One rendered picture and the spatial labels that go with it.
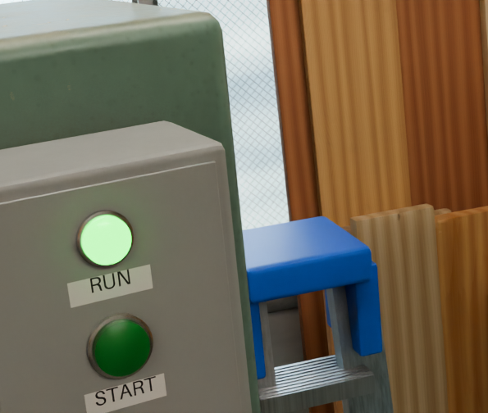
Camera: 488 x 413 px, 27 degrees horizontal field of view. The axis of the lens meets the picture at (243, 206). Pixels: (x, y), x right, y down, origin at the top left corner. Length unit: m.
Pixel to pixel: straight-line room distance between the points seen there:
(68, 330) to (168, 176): 0.06
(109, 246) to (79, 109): 0.08
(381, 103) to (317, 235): 0.61
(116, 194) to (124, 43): 0.08
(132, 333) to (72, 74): 0.11
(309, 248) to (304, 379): 0.17
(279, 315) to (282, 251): 0.83
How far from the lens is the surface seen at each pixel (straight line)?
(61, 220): 0.35
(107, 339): 0.36
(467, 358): 1.93
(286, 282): 1.21
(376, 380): 1.35
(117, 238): 0.35
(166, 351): 0.38
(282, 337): 2.08
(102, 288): 0.36
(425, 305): 1.83
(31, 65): 0.40
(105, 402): 0.38
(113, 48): 0.41
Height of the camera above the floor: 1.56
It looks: 16 degrees down
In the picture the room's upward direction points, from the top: 6 degrees counter-clockwise
